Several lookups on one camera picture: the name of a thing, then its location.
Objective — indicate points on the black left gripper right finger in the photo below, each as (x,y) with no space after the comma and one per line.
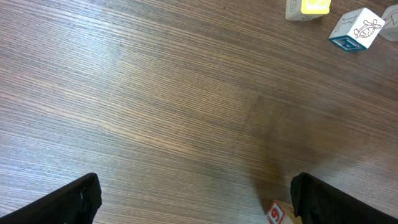
(316,202)

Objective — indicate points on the white and blue block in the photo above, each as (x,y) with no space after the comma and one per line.
(356,30)

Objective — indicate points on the yellow top block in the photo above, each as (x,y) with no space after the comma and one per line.
(305,10)

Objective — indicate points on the red letter I block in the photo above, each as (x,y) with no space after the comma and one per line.
(389,30)

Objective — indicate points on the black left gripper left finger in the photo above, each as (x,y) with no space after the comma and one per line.
(76,202)

